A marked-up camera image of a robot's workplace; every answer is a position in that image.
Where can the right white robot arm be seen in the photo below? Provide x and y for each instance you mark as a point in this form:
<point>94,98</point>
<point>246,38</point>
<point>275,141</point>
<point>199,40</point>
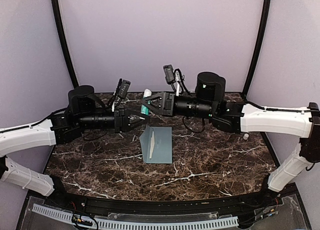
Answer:
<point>232,117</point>

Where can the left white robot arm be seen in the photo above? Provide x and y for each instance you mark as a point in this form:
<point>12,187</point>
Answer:
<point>85,111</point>

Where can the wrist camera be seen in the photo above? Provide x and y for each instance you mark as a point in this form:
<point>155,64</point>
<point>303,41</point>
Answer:
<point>120,94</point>
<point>174,79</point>

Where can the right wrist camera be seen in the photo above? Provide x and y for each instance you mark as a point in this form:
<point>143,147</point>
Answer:
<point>174,79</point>

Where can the beige lined letter paper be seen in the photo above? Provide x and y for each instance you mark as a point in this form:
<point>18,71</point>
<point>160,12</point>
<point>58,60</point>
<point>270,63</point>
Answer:
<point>152,144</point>

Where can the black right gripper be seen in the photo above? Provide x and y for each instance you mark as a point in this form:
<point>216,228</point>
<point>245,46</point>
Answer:
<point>166,106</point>

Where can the right black frame post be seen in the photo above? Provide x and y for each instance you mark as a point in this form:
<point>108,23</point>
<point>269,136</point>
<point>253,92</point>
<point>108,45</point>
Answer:
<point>258,46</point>

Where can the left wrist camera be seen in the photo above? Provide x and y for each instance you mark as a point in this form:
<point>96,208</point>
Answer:
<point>120,94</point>

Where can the left black frame post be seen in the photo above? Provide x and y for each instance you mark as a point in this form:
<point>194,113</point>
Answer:
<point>63,43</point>

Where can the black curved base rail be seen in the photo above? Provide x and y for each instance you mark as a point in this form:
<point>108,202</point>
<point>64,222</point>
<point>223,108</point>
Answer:
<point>242,204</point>

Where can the teal envelope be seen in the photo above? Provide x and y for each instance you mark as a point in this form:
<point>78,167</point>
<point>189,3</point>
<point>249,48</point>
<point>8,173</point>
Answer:
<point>163,149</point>

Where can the white glue stick cap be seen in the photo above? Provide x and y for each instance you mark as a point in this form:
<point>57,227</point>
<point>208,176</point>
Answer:
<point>246,136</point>

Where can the white slotted cable duct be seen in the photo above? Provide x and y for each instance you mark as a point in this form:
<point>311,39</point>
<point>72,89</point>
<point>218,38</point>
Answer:
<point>117,221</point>

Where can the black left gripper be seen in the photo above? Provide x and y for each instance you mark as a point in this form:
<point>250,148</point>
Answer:
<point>125,124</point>

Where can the black frame post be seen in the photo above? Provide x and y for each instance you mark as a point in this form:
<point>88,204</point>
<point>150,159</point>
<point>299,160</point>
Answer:
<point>258,46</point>
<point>63,43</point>

